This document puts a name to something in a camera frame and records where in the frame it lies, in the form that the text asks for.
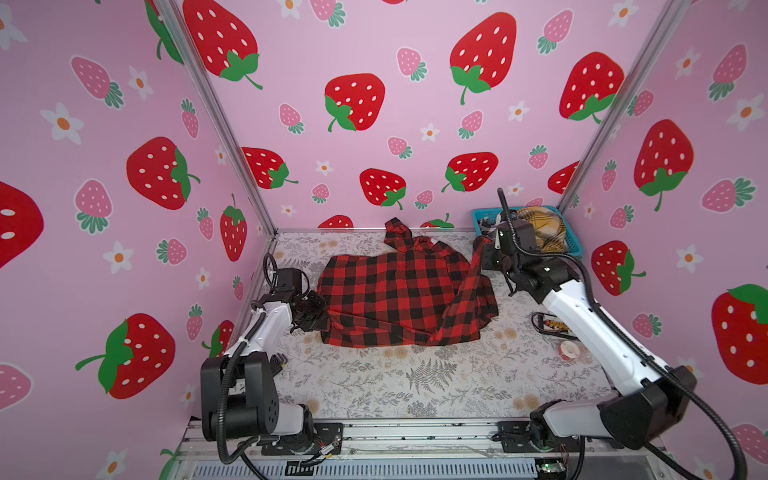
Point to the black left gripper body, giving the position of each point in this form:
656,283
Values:
311,310

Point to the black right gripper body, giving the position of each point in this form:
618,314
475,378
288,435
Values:
491,257

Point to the red black plaid shirt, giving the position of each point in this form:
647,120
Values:
423,292

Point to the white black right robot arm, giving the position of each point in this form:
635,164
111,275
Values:
650,397

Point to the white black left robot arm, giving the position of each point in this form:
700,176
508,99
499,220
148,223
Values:
240,403

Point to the yellow plaid shirt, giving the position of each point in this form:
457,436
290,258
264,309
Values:
549,228

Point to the teal plastic laundry basket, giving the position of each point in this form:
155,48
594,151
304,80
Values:
484,219

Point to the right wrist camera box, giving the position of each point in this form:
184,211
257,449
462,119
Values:
520,230

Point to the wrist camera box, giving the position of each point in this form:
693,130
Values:
292,281
520,230

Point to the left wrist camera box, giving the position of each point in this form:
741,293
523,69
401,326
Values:
292,281

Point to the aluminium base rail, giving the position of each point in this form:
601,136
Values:
422,449

